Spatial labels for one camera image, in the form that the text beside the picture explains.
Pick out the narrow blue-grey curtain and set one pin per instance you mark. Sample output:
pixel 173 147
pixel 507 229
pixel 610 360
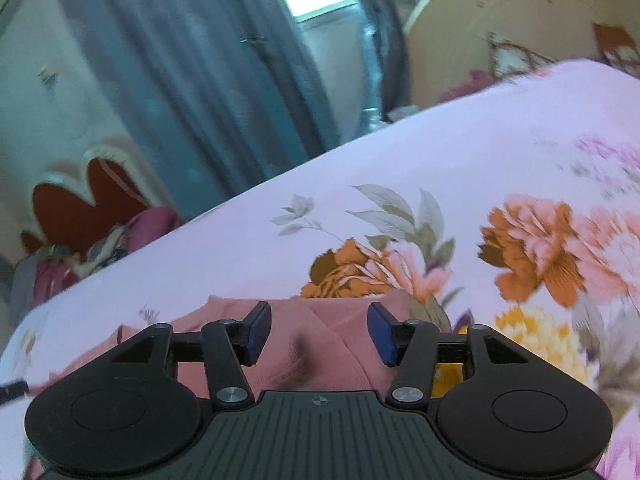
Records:
pixel 380 40

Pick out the patterned pillow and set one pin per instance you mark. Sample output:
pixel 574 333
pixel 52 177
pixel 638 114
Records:
pixel 515 55
pixel 617 47

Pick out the pink long-sleeved sweater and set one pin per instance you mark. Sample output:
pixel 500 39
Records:
pixel 320 340

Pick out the wide blue-grey curtain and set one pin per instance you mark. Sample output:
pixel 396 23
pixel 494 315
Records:
pixel 200 70

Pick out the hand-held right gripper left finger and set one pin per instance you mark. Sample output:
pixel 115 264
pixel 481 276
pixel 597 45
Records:
pixel 257 334

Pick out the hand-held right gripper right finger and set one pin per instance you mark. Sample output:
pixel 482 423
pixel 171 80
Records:
pixel 382 335

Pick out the red headboard with white frame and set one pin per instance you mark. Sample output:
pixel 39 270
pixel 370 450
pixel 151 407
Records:
pixel 85 205

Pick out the floral bed sheet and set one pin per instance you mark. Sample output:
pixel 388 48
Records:
pixel 450 160

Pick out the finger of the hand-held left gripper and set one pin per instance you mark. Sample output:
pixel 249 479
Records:
pixel 11 392

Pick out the pile of clothes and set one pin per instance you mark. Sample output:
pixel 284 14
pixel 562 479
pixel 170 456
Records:
pixel 100 255

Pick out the cream headboard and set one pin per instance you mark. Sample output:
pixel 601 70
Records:
pixel 450 35

